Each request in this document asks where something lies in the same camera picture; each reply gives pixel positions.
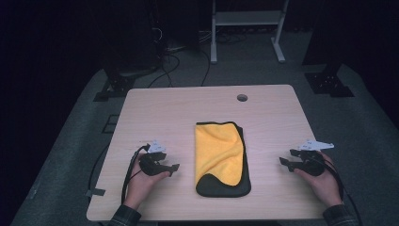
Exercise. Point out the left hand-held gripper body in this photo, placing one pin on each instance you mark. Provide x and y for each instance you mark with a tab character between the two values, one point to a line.
152	166

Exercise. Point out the black stand base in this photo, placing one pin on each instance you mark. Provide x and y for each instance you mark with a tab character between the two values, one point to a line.
116	88
329	83

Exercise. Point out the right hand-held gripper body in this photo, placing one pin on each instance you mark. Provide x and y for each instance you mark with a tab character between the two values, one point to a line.
312	164

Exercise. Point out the person's left hand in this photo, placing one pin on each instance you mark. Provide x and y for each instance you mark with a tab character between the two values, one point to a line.
141	188

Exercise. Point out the person's right hand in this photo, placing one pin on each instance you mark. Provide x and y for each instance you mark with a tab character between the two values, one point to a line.
326	188

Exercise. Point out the white metal stand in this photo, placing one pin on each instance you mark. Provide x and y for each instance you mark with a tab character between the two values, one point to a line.
247	18

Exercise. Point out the yellow and grey cloth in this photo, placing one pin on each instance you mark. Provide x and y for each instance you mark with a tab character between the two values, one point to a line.
219	153

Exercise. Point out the black floor frame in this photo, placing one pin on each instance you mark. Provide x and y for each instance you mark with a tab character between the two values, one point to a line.
110	124

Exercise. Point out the grey tape strip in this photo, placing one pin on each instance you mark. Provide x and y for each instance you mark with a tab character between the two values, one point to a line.
95	192

